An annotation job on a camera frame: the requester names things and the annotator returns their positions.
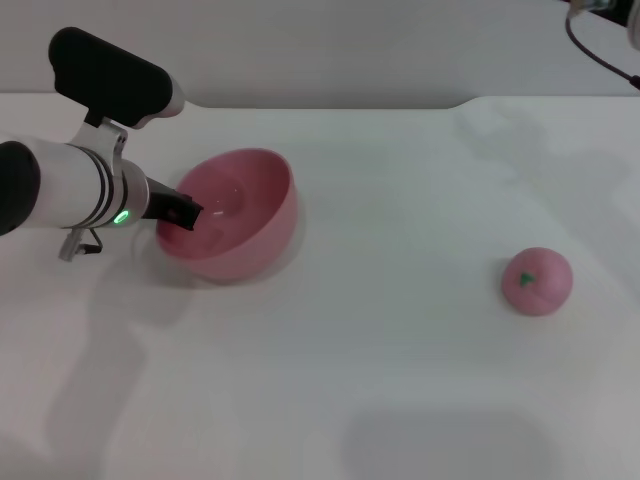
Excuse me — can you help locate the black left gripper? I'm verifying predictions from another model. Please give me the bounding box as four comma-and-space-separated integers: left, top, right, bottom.
141, 176, 205, 233

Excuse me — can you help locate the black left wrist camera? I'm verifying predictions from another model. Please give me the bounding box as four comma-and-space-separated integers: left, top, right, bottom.
47, 26, 186, 129

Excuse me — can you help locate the left arm cable with plug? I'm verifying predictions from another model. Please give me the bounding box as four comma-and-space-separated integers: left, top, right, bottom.
57, 226, 104, 263

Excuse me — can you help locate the silver left camera bracket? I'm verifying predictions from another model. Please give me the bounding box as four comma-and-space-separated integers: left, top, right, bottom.
73, 116, 129, 169

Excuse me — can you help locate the pink toy peach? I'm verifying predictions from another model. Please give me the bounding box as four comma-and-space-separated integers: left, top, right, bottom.
500, 245, 574, 318

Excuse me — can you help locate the pink bowl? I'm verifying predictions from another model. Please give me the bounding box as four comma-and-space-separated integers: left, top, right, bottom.
155, 147, 300, 283

